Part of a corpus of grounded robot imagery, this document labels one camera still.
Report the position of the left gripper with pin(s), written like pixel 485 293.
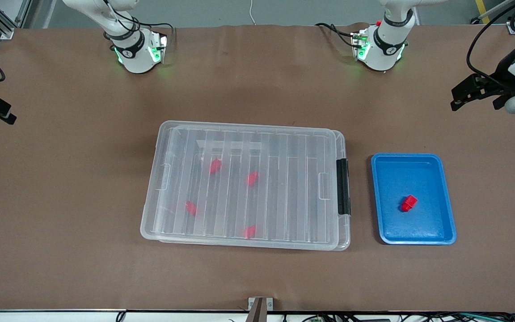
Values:
pixel 503 70

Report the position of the red block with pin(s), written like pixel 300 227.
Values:
pixel 409 203
pixel 191 208
pixel 252 179
pixel 215 166
pixel 249 231

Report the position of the clear plastic box lid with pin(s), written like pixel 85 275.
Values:
pixel 284 214

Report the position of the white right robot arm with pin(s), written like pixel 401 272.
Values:
pixel 134 58

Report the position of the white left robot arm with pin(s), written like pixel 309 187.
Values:
pixel 385 51

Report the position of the black box latch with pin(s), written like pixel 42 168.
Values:
pixel 343 188

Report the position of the clear plastic storage box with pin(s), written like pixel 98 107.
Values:
pixel 345 237

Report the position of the blue plastic tray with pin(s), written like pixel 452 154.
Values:
pixel 418 228

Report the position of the brown table mat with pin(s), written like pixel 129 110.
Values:
pixel 61 268

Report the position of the metal bracket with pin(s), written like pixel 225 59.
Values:
pixel 270 304

